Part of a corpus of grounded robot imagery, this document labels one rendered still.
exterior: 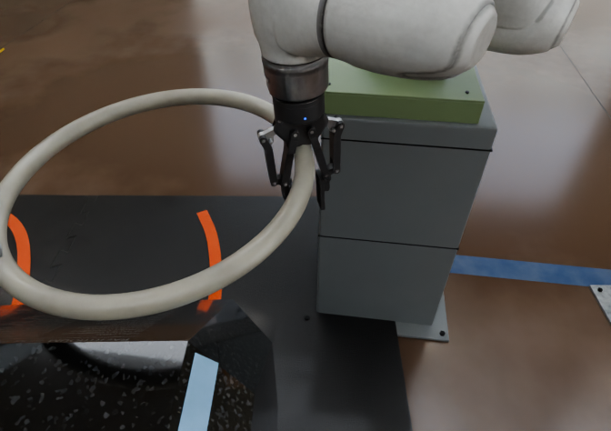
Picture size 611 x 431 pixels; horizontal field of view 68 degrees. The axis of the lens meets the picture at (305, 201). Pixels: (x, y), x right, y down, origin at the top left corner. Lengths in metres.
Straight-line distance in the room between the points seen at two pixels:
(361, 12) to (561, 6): 0.60
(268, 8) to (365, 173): 0.67
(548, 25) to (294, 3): 0.61
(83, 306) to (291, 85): 0.37
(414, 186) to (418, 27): 0.75
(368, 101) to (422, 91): 0.12
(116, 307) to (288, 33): 0.37
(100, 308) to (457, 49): 0.47
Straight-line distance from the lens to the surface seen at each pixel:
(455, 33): 0.48
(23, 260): 2.07
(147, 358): 0.64
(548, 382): 1.69
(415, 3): 0.48
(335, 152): 0.73
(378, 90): 1.06
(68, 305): 0.60
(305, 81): 0.61
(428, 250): 1.35
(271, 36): 0.58
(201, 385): 0.63
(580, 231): 2.21
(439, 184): 1.18
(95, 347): 0.67
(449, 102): 1.07
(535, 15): 1.02
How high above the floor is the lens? 1.35
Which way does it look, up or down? 42 degrees down
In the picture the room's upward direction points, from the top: straight up
